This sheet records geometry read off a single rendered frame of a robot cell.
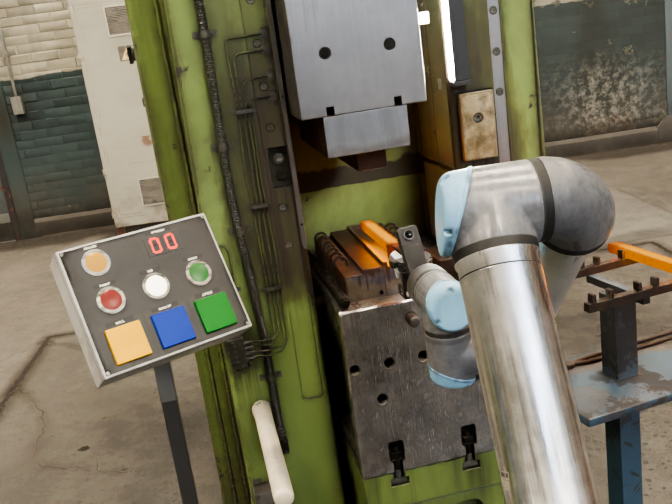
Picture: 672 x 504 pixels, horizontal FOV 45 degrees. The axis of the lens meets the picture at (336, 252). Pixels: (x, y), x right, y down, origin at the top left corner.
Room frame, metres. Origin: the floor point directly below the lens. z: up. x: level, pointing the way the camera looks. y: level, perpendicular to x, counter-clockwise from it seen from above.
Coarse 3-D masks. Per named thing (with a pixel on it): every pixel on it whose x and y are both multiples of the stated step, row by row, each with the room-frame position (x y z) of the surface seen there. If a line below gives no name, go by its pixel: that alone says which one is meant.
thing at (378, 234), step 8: (360, 224) 2.14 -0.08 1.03; (368, 224) 2.09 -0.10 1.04; (376, 224) 2.08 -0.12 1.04; (368, 232) 2.05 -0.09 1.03; (376, 232) 1.98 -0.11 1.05; (384, 232) 1.97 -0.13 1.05; (376, 240) 1.96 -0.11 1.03; (384, 240) 1.89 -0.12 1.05; (392, 240) 1.88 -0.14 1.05; (384, 248) 1.88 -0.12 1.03; (392, 248) 1.81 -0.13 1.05
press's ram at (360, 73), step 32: (288, 0) 1.85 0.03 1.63; (320, 0) 1.86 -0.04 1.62; (352, 0) 1.87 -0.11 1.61; (384, 0) 1.88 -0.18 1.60; (416, 0) 1.89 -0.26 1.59; (288, 32) 1.85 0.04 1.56; (320, 32) 1.86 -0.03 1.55; (352, 32) 1.87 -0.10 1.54; (384, 32) 1.88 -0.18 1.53; (416, 32) 1.89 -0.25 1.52; (288, 64) 1.92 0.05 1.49; (320, 64) 1.85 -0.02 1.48; (352, 64) 1.87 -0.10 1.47; (384, 64) 1.88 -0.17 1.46; (416, 64) 1.89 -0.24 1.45; (288, 96) 2.00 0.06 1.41; (320, 96) 1.85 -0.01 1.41; (352, 96) 1.86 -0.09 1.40; (384, 96) 1.88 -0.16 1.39; (416, 96) 1.89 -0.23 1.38
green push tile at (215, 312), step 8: (208, 296) 1.66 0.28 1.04; (216, 296) 1.66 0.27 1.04; (224, 296) 1.67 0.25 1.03; (200, 304) 1.64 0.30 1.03; (208, 304) 1.64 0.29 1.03; (216, 304) 1.65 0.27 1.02; (224, 304) 1.66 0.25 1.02; (200, 312) 1.63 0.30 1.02; (208, 312) 1.63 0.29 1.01; (216, 312) 1.64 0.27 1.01; (224, 312) 1.65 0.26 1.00; (232, 312) 1.66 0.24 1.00; (208, 320) 1.62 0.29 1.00; (216, 320) 1.63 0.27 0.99; (224, 320) 1.64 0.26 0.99; (232, 320) 1.64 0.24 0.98; (208, 328) 1.61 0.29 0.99; (216, 328) 1.62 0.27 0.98
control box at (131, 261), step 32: (160, 224) 1.72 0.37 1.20; (192, 224) 1.75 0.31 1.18; (64, 256) 1.59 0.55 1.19; (128, 256) 1.65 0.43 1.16; (160, 256) 1.67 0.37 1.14; (192, 256) 1.70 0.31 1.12; (64, 288) 1.58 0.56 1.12; (96, 288) 1.58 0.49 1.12; (128, 288) 1.60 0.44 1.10; (192, 288) 1.66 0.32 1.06; (224, 288) 1.69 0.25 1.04; (96, 320) 1.54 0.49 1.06; (128, 320) 1.56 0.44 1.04; (192, 320) 1.62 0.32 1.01; (96, 352) 1.50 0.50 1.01; (160, 352) 1.55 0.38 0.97; (192, 352) 1.64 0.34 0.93; (96, 384) 1.53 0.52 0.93
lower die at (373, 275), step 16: (320, 240) 2.24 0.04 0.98; (336, 240) 2.18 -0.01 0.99; (352, 240) 2.15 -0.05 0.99; (336, 256) 2.05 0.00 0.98; (352, 256) 1.99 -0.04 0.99; (368, 256) 1.97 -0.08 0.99; (336, 272) 1.97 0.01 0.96; (352, 272) 1.89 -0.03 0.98; (368, 272) 1.86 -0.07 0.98; (384, 272) 1.87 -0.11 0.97; (352, 288) 1.86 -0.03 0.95; (368, 288) 1.86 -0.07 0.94; (384, 288) 1.87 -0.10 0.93
